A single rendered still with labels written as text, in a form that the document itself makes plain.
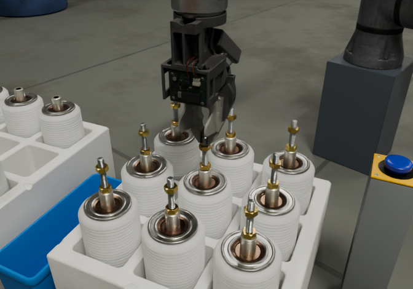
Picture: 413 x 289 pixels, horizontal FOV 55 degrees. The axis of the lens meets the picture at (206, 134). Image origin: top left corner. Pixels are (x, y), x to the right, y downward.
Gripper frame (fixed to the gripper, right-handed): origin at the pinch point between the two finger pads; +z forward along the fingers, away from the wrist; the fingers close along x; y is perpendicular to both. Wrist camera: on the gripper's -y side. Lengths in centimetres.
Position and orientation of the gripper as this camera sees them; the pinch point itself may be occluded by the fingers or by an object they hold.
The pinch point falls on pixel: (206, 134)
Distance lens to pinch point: 64.3
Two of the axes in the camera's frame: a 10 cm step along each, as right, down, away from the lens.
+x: 9.1, 2.1, -3.5
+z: 0.0, 8.6, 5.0
